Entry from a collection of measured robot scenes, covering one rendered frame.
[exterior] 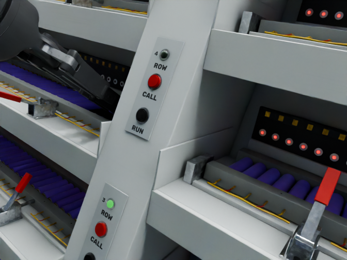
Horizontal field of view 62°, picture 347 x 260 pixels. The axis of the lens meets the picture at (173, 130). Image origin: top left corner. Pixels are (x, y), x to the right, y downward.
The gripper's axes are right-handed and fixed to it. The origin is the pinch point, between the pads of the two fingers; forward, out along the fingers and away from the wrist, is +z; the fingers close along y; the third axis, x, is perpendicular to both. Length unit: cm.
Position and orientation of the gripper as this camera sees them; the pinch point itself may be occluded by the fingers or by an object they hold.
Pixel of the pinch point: (104, 97)
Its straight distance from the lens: 48.6
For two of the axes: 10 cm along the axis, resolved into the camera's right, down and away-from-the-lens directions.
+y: -8.0, -3.3, 5.1
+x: -4.5, 8.8, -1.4
